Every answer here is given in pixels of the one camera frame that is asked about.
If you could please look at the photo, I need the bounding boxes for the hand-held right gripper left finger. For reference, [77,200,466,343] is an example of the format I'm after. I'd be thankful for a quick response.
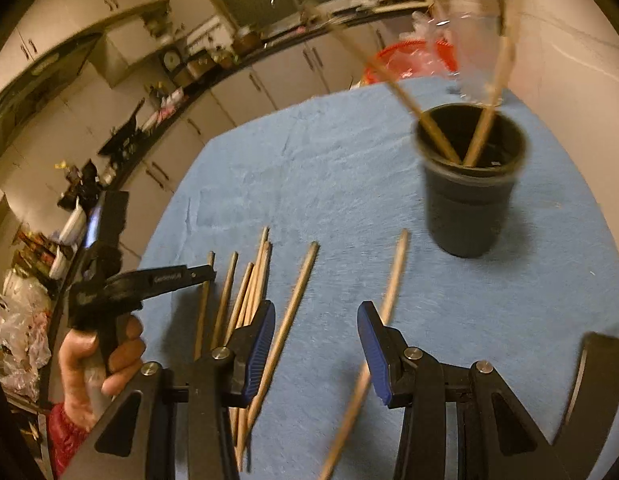
[62,300,276,480]

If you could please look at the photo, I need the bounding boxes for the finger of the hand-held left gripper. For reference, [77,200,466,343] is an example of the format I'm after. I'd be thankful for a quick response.
[182,265,217,285]

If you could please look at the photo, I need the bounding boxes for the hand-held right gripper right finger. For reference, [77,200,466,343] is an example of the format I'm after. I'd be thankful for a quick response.
[357,301,573,480]

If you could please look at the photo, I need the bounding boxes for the bunch of wooden chopsticks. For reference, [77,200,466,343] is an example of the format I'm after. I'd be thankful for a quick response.
[192,226,320,471]

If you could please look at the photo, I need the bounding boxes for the long wooden chopstick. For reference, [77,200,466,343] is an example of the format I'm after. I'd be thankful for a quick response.
[319,229,410,480]
[462,35,517,168]
[264,0,463,165]

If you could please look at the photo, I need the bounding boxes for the black plastic cup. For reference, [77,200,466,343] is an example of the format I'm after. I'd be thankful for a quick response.
[414,104,533,258]

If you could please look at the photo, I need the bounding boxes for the person's left forearm red sleeve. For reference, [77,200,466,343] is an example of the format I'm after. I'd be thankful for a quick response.
[47,402,95,478]

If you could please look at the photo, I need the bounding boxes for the person's left hand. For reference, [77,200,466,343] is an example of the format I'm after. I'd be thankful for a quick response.
[58,315,146,428]

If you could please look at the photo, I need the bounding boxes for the crumpled white plastic bag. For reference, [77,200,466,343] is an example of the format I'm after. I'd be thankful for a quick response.
[0,280,53,401]

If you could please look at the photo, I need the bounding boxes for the blue table cloth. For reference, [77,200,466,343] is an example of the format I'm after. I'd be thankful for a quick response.
[140,77,619,480]

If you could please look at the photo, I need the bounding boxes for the dark range hood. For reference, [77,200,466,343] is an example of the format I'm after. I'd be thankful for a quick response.
[0,32,103,161]

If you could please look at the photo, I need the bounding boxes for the beige lower kitchen cabinets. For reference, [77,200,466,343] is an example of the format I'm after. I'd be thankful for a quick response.
[114,10,430,271]

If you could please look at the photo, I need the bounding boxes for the beige kitchen cabinets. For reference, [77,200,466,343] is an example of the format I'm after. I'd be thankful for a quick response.
[0,0,170,91]
[114,10,430,271]

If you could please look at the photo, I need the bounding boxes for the kitchen scale round dial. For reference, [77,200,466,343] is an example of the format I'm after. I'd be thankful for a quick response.
[160,47,183,73]

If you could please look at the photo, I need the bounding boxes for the beige upper kitchen cabinets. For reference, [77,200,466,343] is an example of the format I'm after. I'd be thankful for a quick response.
[0,0,170,91]

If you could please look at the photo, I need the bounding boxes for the red plastic basket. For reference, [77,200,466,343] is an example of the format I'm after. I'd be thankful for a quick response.
[364,40,460,86]

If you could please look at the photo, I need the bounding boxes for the clear glass mug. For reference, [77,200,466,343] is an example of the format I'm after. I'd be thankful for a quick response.
[439,15,510,106]

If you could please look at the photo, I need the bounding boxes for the black kitchen countertop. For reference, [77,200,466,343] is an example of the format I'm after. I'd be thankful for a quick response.
[0,2,433,411]

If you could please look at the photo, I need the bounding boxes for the clear plastic bag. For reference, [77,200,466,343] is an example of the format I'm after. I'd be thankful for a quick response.
[412,12,450,76]

